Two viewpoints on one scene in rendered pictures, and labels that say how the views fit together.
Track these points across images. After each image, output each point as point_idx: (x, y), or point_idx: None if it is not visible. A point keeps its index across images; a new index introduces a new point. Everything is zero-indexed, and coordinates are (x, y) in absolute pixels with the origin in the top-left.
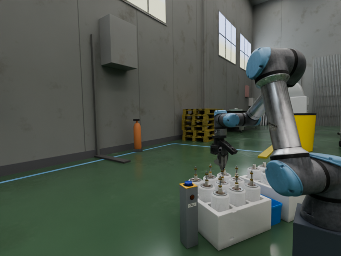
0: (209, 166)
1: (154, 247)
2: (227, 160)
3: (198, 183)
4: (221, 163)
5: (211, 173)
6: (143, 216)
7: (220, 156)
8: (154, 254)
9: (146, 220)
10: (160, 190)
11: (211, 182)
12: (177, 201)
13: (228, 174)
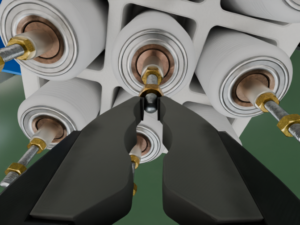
0: (135, 187)
1: None
2: (75, 140)
3: (229, 132)
4: (204, 123)
5: (130, 152)
6: (257, 152)
7: (247, 222)
8: None
9: (265, 139)
10: (154, 198)
11: (156, 118)
12: (161, 155)
13: (35, 114)
